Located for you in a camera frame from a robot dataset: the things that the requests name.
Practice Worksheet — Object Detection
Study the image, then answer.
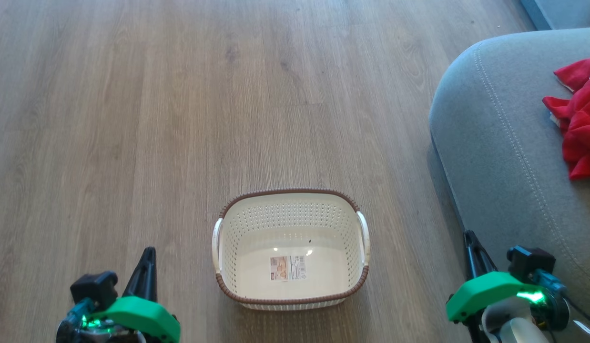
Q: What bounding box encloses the paper label sticker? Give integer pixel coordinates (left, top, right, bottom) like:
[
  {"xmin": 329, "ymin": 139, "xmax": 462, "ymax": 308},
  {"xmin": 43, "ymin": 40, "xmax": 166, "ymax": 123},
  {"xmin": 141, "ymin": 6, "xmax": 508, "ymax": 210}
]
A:
[{"xmin": 269, "ymin": 255, "xmax": 307, "ymax": 282}]

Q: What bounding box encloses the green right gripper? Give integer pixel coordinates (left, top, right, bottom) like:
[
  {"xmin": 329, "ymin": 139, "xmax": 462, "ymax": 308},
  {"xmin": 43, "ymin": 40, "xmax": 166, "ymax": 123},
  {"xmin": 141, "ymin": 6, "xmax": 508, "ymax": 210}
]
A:
[{"xmin": 446, "ymin": 230, "xmax": 544, "ymax": 323}]

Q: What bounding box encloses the red and white garment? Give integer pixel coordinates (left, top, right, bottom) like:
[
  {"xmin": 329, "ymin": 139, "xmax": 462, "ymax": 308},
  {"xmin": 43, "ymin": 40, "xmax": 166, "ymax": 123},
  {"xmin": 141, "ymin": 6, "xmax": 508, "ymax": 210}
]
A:
[{"xmin": 542, "ymin": 58, "xmax": 590, "ymax": 181}]

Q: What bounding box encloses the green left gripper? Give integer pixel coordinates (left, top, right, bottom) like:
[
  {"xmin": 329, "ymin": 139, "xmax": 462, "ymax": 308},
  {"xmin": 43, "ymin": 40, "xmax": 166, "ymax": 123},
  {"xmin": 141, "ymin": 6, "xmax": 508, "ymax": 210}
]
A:
[{"xmin": 92, "ymin": 246, "xmax": 182, "ymax": 343}]

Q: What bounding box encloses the white woven plastic laundry basket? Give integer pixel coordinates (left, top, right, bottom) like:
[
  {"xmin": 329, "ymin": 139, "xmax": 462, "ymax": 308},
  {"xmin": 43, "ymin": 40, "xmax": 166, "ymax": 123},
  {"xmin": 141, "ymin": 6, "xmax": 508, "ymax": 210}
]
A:
[{"xmin": 212, "ymin": 188, "xmax": 371, "ymax": 312}]

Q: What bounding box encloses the grey fabric sofa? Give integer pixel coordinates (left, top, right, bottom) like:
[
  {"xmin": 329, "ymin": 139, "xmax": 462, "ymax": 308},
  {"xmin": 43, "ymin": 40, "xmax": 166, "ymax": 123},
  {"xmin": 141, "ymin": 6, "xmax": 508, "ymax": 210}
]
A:
[{"xmin": 429, "ymin": 27, "xmax": 590, "ymax": 343}]

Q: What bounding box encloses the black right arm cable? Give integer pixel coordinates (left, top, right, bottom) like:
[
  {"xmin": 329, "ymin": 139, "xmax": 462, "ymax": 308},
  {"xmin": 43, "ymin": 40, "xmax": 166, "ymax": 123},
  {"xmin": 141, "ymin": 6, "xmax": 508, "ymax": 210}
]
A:
[{"xmin": 563, "ymin": 294, "xmax": 590, "ymax": 335}]

